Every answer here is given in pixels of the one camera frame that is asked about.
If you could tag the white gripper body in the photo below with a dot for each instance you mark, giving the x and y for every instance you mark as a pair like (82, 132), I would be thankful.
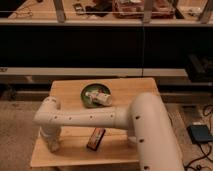
(50, 136)

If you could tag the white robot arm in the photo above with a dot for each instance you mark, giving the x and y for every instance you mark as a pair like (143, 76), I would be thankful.
(146, 120)

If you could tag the dark rectangular snack bar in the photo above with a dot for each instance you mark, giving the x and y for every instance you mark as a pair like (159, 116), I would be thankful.
(95, 139)

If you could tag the long wooden shelf bench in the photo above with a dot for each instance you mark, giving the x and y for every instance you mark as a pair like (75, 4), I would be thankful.
(119, 72)

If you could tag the green round plate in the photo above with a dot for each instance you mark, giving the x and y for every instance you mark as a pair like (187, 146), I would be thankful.
(97, 87)

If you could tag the black foot pedal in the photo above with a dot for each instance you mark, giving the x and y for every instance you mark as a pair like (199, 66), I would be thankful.
(199, 134)

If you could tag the black equipment box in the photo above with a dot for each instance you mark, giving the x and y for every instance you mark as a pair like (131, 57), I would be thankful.
(199, 69)

